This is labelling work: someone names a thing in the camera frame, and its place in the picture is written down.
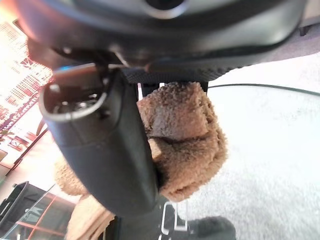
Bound grey cabinet with black caster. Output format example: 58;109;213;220
298;0;320;36

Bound brown fluffy cloth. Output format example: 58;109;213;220
53;81;229;240

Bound dark robot foot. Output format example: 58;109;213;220
186;215;237;240

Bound black basket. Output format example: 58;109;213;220
0;180;77;240

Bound black metal stand frame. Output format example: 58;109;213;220
0;119;49;176

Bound thin black cable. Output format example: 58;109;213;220
206;83;320;97

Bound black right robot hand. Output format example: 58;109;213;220
14;0;309;219

